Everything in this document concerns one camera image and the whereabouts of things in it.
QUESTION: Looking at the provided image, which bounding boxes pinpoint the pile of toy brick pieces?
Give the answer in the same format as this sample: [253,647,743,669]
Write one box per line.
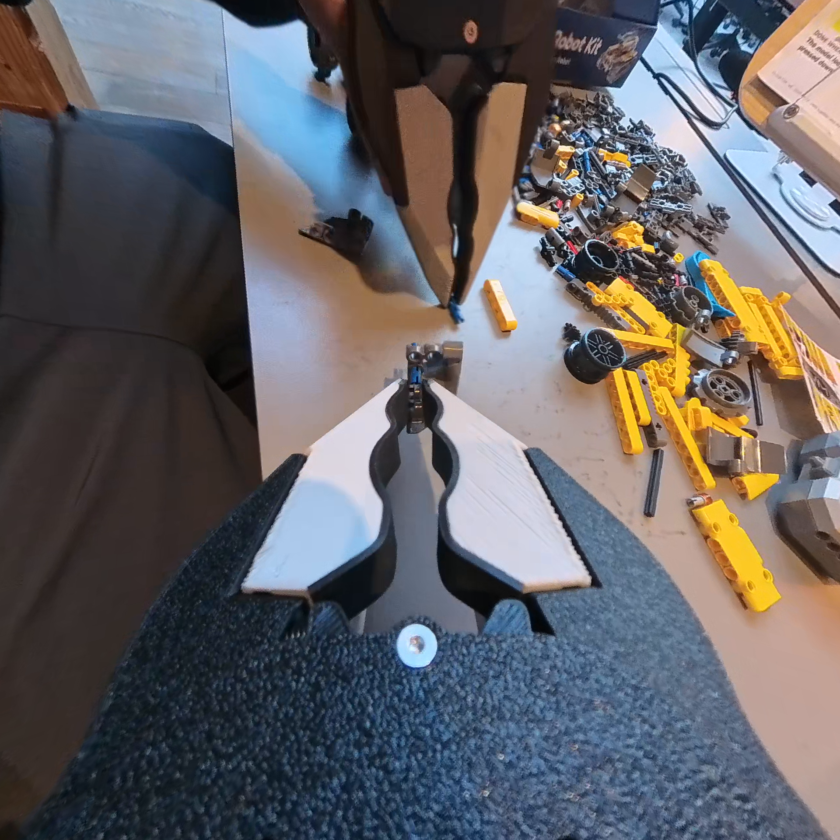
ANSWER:
[514,85,808,614]

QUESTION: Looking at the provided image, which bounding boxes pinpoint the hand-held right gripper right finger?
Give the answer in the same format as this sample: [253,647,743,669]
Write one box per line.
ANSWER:
[423,381,592,636]

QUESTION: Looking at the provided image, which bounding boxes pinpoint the dark blue cardboard box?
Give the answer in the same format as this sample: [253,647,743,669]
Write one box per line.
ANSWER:
[551,0,660,89]

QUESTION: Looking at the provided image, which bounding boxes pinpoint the person's left hand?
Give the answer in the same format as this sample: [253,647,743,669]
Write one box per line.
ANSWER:
[298,0,349,47]

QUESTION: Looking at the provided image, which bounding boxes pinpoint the black toy wheel hub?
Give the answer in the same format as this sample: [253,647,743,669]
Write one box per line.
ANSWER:
[572,239,621,283]
[563,328,627,385]

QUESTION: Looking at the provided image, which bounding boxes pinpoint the instruction booklet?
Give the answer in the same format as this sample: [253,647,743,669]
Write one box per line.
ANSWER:
[777,308,840,434]

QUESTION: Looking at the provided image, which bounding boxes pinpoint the grey toy panel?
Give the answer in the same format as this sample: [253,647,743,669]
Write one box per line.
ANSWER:
[298,209,375,263]

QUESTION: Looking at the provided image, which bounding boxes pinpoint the light blue curved toy panel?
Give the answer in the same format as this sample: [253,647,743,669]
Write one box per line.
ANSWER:
[684,251,736,319]

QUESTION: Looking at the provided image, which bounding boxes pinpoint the wooden post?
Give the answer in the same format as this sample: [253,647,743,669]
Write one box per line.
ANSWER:
[0,0,99,120]

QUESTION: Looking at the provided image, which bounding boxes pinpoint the grey toy battery box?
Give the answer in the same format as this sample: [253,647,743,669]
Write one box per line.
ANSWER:
[766,432,840,585]

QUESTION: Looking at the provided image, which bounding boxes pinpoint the yellow toy beam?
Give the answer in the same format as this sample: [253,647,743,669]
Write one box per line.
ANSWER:
[483,279,518,332]

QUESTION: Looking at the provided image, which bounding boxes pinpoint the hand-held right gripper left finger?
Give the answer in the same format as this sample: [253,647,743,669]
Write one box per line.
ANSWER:
[241,379,408,618]

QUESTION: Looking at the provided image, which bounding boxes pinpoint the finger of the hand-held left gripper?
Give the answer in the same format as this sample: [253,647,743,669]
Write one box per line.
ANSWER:
[392,84,457,308]
[453,80,529,306]

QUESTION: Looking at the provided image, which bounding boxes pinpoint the small grey brick assembly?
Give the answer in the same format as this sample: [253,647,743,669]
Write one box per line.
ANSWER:
[384,340,465,434]

